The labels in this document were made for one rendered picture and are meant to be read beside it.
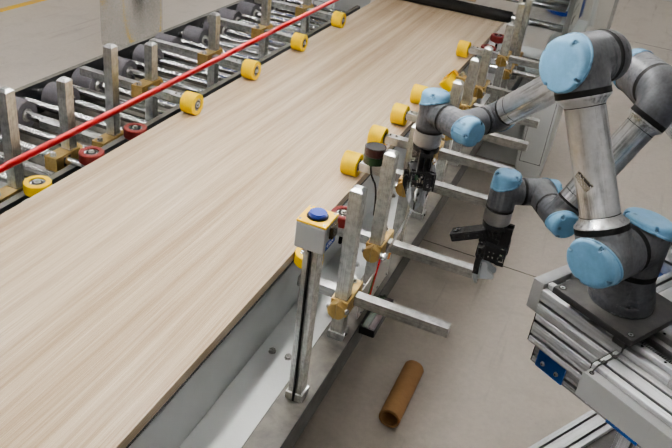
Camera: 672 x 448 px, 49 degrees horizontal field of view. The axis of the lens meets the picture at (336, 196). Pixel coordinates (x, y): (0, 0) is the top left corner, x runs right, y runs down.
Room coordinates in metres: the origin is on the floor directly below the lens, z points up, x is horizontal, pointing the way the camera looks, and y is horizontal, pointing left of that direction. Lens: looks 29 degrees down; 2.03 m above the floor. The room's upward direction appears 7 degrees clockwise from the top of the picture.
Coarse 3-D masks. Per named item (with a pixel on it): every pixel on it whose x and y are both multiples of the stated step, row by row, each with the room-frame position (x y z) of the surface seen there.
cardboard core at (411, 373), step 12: (408, 372) 2.15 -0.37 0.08; (420, 372) 2.18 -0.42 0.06; (396, 384) 2.09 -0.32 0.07; (408, 384) 2.09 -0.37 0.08; (396, 396) 2.01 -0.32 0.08; (408, 396) 2.04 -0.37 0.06; (384, 408) 1.95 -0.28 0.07; (396, 408) 1.96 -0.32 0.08; (384, 420) 1.95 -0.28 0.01; (396, 420) 1.95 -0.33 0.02
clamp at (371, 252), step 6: (390, 234) 1.86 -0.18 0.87; (384, 240) 1.82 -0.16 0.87; (366, 246) 1.80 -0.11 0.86; (372, 246) 1.78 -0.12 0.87; (378, 246) 1.79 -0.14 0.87; (384, 246) 1.81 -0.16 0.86; (366, 252) 1.78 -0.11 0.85; (372, 252) 1.77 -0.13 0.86; (378, 252) 1.77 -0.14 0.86; (366, 258) 1.77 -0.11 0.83; (372, 258) 1.77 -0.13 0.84; (378, 258) 1.76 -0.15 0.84
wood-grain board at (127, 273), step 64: (320, 64) 3.18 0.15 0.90; (384, 64) 3.30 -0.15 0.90; (448, 64) 3.42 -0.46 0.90; (192, 128) 2.35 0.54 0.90; (256, 128) 2.41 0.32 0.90; (320, 128) 2.49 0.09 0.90; (64, 192) 1.81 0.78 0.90; (128, 192) 1.85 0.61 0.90; (192, 192) 1.90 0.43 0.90; (256, 192) 1.95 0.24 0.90; (320, 192) 2.01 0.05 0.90; (0, 256) 1.47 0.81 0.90; (64, 256) 1.50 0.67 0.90; (128, 256) 1.54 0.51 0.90; (192, 256) 1.58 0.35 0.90; (256, 256) 1.61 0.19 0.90; (0, 320) 1.24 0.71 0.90; (64, 320) 1.27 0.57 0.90; (128, 320) 1.29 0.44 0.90; (192, 320) 1.32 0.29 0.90; (0, 384) 1.05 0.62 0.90; (64, 384) 1.08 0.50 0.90; (128, 384) 1.10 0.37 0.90
